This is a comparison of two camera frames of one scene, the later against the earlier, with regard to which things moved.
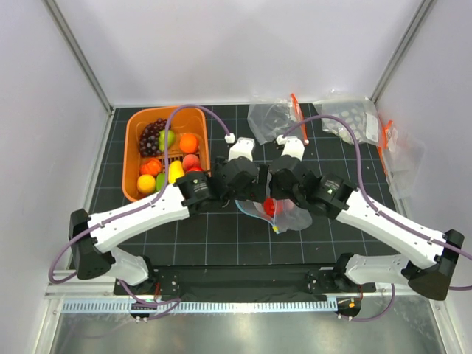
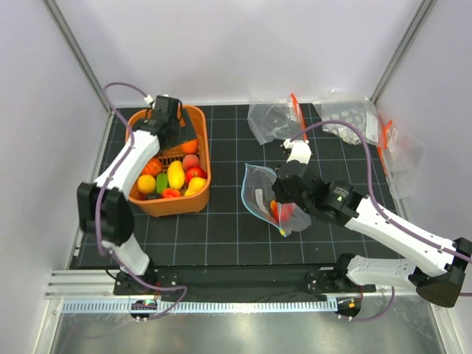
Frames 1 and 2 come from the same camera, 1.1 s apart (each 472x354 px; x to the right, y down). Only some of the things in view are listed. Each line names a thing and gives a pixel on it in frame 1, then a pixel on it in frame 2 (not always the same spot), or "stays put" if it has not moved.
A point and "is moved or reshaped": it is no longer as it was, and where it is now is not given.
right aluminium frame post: (421, 13) stays put
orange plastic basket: (189, 150) stays put
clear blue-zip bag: (287, 215) is moved or reshaped
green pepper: (161, 181) stays put
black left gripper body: (251, 193) -> (174, 125)
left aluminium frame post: (79, 54) stays put
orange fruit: (189, 143) stays put
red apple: (269, 206) -> (282, 212)
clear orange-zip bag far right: (401, 157) stays put
